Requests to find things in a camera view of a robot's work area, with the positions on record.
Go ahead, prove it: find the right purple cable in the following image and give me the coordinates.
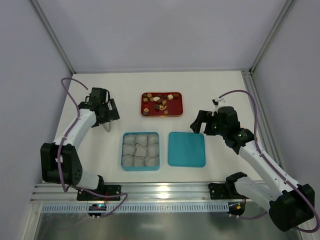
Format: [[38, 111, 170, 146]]
[[216, 90, 319, 234]]

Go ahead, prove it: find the teal box with paper cups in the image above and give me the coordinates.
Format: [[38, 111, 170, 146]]
[[120, 132, 161, 172]]

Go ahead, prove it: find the cream white chocolate cube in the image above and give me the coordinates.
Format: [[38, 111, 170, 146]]
[[167, 94, 174, 100]]

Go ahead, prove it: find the red rectangular tray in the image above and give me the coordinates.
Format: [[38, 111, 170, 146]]
[[140, 92, 184, 117]]

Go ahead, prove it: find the white slotted cable duct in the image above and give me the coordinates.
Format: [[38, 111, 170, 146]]
[[41, 202, 229, 214]]

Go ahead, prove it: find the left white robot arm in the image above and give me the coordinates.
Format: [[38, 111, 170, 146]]
[[40, 87, 120, 195]]

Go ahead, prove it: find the teal box lid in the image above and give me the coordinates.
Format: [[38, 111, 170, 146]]
[[167, 132, 206, 168]]

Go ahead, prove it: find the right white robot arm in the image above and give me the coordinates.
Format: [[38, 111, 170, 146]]
[[190, 106, 320, 233]]

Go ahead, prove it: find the aluminium mounting rail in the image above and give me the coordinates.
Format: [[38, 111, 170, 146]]
[[29, 181, 301, 204]]

